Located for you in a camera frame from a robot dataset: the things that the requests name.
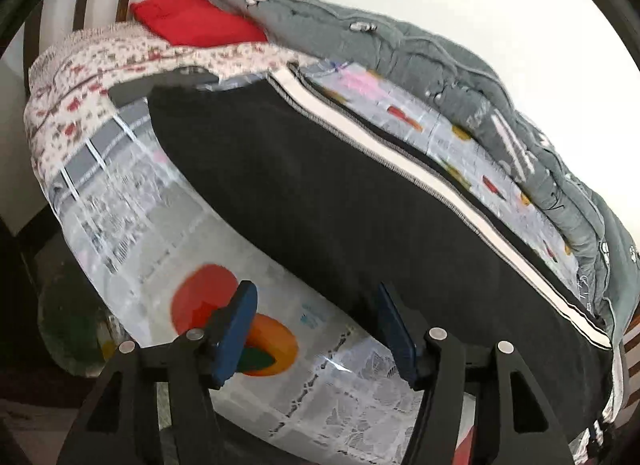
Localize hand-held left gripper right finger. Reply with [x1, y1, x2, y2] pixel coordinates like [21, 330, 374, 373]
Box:
[376, 282, 576, 465]

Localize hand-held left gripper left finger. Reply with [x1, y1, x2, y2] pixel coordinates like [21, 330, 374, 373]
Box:
[56, 280, 259, 465]

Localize black pants with white stripe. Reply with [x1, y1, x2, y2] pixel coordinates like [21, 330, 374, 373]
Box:
[147, 65, 616, 441]

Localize fruit print bed sheet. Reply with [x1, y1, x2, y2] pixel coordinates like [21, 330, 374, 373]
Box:
[45, 60, 626, 465]

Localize green round object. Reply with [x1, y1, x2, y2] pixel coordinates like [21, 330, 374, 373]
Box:
[37, 270, 132, 379]

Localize dark grey cloth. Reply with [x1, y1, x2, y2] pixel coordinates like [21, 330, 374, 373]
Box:
[110, 68, 221, 108]

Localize floral blanket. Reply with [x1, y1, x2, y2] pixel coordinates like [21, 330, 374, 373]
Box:
[24, 22, 321, 186]

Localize grey quilt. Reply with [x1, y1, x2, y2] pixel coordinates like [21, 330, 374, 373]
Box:
[200, 0, 640, 341]

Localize red pillow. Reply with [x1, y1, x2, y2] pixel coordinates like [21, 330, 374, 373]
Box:
[130, 0, 268, 47]

